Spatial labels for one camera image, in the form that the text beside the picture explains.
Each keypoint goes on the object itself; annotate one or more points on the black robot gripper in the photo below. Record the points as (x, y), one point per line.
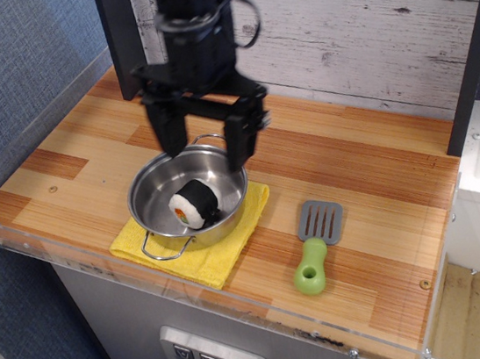
(200, 78)

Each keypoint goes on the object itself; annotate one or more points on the plush sushi roll toy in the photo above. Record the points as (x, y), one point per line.
(197, 204)

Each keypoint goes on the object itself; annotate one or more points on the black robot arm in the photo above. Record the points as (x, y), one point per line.
(200, 78)

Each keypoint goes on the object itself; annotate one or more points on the yellow cloth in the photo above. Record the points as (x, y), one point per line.
(210, 266)

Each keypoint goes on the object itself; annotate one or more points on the grey toy fridge cabinet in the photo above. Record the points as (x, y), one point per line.
(131, 321)

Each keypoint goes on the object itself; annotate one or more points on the clear acrylic table guard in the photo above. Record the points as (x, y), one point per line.
(390, 172)

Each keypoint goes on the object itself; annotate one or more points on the grey spatula green handle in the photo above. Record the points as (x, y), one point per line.
(319, 227)

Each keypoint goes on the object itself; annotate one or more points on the black left frame post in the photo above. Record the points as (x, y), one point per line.
(124, 43)

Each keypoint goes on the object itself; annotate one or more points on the black frame post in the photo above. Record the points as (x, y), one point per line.
(124, 43)
(467, 95)

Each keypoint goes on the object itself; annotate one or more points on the black right frame post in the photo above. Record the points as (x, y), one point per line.
(467, 95)

